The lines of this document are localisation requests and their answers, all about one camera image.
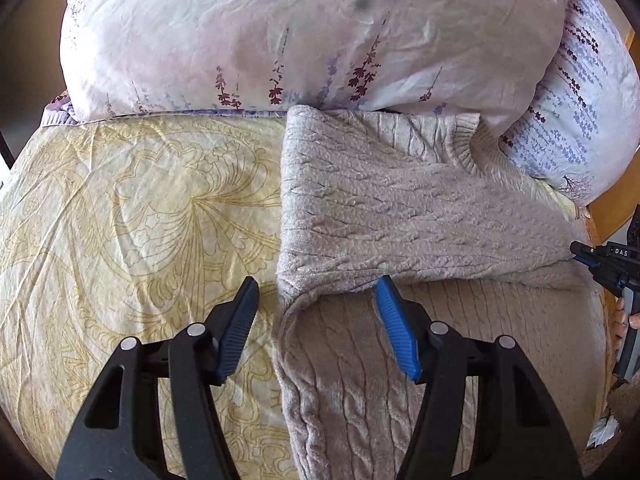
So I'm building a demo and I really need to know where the person's right hand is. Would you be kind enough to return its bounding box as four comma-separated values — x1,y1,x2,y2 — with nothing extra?
615,296,640,343

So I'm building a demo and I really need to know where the grey cable-knit sweater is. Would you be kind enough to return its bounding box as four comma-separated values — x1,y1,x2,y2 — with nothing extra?
272,105,608,480

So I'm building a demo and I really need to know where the pink floral pillow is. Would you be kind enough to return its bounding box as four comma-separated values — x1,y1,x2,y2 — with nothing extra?
59,0,573,131

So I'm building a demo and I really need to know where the blue lavender print pillow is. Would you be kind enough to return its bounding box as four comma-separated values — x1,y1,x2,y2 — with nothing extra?
500,0,640,206

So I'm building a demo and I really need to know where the yellow patterned bedsheet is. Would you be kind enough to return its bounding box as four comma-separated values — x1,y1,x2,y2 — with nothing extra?
0,110,618,480

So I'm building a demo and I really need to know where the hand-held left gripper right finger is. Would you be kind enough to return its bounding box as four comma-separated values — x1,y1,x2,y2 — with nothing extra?
375,275,583,480

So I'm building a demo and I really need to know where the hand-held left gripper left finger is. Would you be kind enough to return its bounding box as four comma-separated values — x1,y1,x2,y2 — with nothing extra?
54,276,261,480

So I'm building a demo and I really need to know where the wooden bed frame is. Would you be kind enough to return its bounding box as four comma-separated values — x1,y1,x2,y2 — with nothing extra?
585,25,640,411

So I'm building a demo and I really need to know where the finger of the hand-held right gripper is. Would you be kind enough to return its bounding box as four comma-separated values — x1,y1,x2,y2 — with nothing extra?
570,241,608,267

